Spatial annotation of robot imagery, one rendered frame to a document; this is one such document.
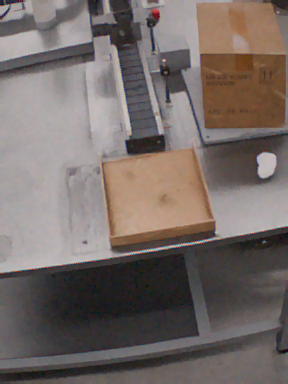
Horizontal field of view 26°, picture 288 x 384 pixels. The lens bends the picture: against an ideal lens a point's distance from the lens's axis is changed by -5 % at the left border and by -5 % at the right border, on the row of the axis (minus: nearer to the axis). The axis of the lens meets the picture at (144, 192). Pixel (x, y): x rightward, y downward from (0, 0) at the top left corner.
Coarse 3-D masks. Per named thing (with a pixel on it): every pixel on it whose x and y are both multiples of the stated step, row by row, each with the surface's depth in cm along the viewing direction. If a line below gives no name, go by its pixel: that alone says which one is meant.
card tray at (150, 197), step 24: (192, 144) 174; (120, 168) 173; (144, 168) 172; (168, 168) 172; (192, 168) 171; (120, 192) 167; (144, 192) 166; (168, 192) 166; (192, 192) 165; (120, 216) 162; (144, 216) 161; (168, 216) 160; (192, 216) 159; (120, 240) 154; (144, 240) 155
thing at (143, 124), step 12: (108, 0) 233; (120, 48) 206; (132, 48) 206; (120, 60) 201; (132, 60) 200; (132, 72) 196; (132, 84) 191; (144, 84) 191; (132, 96) 187; (144, 96) 186; (132, 108) 183; (144, 108) 183; (132, 120) 179; (144, 120) 179; (132, 132) 176; (144, 132) 175; (156, 132) 175
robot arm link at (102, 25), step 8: (104, 16) 179; (112, 16) 179; (120, 16) 173; (128, 16) 173; (96, 24) 178; (104, 24) 178; (112, 24) 178; (120, 24) 175; (128, 24) 175; (96, 32) 180; (104, 32) 180
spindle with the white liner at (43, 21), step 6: (36, 0) 212; (42, 0) 212; (48, 0) 213; (36, 6) 214; (42, 6) 214; (48, 6) 215; (36, 12) 216; (42, 12) 216; (48, 12) 217; (54, 12) 220; (36, 18) 219; (42, 18) 218; (48, 18) 219; (54, 18) 221; (36, 24) 223; (42, 24) 220; (48, 24) 221; (54, 24) 223
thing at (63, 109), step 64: (192, 0) 236; (64, 64) 212; (192, 64) 204; (0, 128) 192; (64, 128) 188; (192, 128) 182; (0, 192) 173; (64, 192) 170; (256, 192) 163; (0, 256) 157; (64, 256) 155; (128, 256) 154
